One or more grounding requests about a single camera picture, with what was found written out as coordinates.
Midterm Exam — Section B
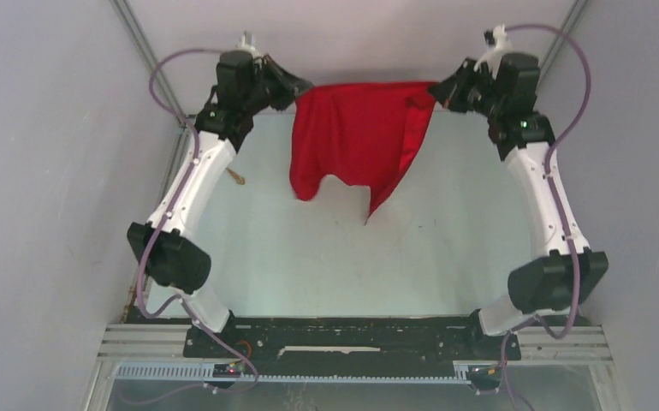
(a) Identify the red satin napkin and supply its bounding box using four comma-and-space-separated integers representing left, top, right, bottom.
289, 81, 436, 215

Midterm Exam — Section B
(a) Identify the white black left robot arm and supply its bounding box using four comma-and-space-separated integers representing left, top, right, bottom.
127, 46, 313, 357

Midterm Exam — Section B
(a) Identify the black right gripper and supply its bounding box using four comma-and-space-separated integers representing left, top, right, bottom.
431, 57, 508, 121

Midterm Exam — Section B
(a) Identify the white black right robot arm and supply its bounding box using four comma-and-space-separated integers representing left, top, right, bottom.
428, 52, 609, 358

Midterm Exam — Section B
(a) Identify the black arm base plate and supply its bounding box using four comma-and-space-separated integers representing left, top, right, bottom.
183, 314, 520, 378

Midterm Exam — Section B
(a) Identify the white slotted cable duct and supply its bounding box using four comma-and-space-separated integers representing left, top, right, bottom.
115, 362, 472, 385

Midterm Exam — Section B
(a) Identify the left aluminium frame post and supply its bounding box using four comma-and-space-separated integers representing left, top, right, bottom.
109, 0, 185, 115

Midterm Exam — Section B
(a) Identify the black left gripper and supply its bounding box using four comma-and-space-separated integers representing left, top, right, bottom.
240, 54, 310, 116

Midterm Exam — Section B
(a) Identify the gold fork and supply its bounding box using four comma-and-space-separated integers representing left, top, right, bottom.
227, 169, 246, 186

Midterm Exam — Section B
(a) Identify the aluminium frame post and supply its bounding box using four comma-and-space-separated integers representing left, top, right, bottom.
109, 0, 185, 115
542, 0, 591, 70

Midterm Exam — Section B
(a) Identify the right aluminium frame post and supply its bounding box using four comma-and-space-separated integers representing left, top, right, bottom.
542, 0, 591, 70

